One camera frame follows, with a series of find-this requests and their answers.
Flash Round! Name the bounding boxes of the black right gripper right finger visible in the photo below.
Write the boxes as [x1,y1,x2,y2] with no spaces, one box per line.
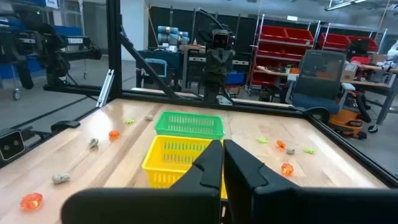
[223,139,398,224]

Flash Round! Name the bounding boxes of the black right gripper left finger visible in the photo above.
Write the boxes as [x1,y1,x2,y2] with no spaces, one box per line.
[60,139,224,224]

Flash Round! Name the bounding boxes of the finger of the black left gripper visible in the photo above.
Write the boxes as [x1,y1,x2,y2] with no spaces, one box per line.
[210,63,220,84]
[220,63,230,84]

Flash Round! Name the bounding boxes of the blue storage bin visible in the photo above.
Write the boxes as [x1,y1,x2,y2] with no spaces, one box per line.
[225,70,247,86]

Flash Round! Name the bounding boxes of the yellow plastic basket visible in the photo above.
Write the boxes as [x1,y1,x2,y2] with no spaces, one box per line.
[142,134,228,200]

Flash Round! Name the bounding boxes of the green plastic basket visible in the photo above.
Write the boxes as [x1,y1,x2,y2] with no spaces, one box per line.
[154,111,226,141]

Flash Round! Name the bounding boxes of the blue framed teach pendant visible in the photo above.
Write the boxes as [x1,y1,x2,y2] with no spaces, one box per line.
[143,58,169,78]

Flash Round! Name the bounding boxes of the metal rack red bins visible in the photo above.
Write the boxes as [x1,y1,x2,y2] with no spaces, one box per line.
[317,22,389,63]
[248,14,321,96]

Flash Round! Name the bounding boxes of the blue office chair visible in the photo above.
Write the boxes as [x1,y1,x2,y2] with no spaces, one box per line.
[289,49,358,124]

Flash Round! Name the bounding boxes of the orange shop vacuum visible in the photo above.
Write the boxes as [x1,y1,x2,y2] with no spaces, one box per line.
[328,90,373,140]

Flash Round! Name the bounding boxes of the silver aluminium bar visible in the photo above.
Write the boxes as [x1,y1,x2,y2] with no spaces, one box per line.
[95,68,115,108]

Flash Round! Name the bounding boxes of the cardboard box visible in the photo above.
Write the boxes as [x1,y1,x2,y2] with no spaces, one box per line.
[341,63,359,82]

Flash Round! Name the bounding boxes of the ceiling light fixture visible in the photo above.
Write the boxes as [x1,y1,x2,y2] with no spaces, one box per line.
[324,0,369,12]

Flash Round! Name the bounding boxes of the wooden workbench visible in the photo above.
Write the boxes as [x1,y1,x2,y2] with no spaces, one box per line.
[340,63,398,134]

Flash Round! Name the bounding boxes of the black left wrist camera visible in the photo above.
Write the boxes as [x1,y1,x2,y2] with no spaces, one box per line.
[212,29,231,50]

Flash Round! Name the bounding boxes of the black metal table frame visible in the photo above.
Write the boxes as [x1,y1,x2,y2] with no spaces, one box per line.
[0,0,398,189]

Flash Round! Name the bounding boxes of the black frame clamp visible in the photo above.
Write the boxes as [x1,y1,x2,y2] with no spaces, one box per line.
[50,120,81,132]

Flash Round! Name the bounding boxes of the black stereo camera silver rim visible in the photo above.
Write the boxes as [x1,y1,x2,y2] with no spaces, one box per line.
[0,129,26,162]

